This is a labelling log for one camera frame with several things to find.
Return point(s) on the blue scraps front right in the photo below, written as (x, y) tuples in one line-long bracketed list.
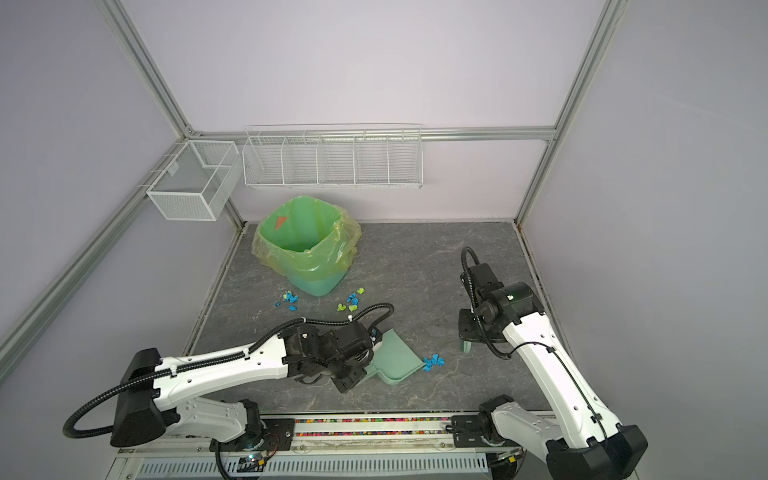
[(432, 362)]

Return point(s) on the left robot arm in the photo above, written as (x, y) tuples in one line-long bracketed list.
[(160, 395)]

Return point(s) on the blue green scraps near bin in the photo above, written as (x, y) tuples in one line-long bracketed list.
[(351, 304)]

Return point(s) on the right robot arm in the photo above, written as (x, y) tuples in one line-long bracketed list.
[(586, 440)]

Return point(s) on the small white mesh basket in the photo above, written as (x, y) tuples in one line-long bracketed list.
[(198, 181)]

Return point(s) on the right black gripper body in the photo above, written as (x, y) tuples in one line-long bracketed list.
[(471, 326)]

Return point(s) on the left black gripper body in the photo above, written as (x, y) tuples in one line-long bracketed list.
[(344, 373)]

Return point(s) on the yellow-green plastic bin liner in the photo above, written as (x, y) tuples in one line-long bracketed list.
[(336, 240)]

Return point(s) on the green trash bin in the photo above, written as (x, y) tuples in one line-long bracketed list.
[(312, 252)]

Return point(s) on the blue scraps beside bin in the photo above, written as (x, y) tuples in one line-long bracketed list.
[(288, 300)]

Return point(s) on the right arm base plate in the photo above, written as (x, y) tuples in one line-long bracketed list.
[(475, 431)]

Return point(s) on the white vented cable duct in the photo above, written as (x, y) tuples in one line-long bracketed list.
[(315, 466)]

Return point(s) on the aluminium front rail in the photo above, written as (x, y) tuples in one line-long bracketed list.
[(372, 429)]

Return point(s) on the long white wire basket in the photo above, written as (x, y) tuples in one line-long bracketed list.
[(384, 155)]

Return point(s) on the aluminium frame profiles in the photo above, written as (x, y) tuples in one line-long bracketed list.
[(38, 317)]

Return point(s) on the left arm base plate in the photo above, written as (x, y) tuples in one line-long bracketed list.
[(274, 434)]

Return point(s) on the mint green dustpan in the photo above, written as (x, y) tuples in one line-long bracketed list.
[(393, 360)]

